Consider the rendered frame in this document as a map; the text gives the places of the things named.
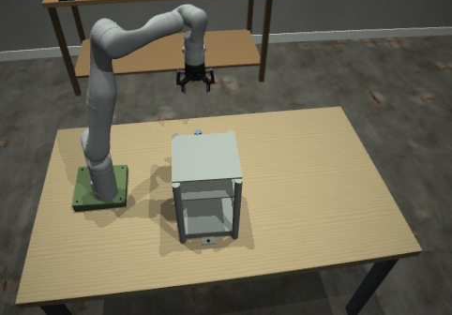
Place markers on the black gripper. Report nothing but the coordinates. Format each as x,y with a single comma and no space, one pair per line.
195,73

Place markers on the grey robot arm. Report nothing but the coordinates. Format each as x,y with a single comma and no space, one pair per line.
113,42

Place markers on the grey shelving unit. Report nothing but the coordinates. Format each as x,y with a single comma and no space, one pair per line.
202,158

